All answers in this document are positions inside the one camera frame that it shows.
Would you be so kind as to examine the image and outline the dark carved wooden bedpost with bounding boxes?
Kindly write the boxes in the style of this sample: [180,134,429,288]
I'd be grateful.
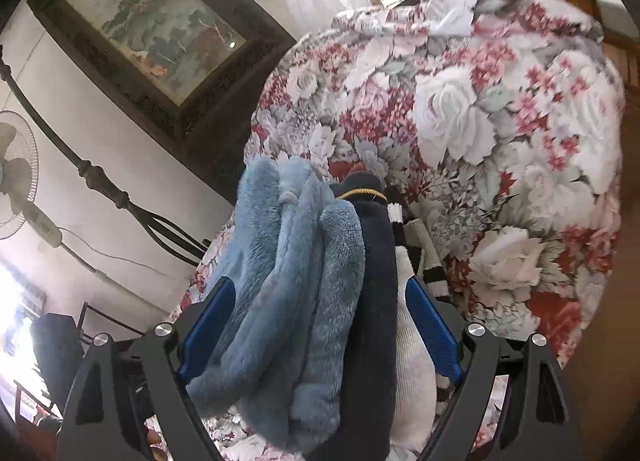
[0,43,213,267]

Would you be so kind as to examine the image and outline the dark framed landscape painting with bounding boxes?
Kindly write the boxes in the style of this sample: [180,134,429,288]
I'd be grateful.
[26,0,297,142]

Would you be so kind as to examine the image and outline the wooden chair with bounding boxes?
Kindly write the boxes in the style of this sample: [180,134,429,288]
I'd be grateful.
[12,301,136,422]

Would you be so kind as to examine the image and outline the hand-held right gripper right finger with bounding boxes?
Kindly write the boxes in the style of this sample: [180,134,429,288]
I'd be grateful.
[405,278,583,461]

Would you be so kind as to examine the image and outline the white standing fan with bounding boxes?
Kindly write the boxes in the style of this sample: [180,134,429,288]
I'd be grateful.
[0,110,171,314]

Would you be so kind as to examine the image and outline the light blue fleece jacket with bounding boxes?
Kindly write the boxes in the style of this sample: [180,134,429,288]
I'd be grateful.
[187,156,366,453]

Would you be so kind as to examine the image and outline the white knitted garment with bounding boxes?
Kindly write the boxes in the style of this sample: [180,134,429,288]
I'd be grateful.
[387,246,441,452]

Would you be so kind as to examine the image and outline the black white striped garment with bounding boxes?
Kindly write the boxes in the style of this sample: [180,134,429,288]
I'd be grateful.
[385,201,453,417]

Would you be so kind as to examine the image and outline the navy blue garment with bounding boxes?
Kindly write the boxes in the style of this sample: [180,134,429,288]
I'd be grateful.
[305,172,398,461]

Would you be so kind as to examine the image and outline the floral blanket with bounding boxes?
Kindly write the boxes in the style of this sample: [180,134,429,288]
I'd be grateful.
[167,0,626,461]

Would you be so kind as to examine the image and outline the white fan cable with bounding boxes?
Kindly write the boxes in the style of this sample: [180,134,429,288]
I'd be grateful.
[57,226,166,274]

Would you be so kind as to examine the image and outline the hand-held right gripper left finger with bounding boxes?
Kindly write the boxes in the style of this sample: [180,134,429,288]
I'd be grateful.
[57,277,237,461]

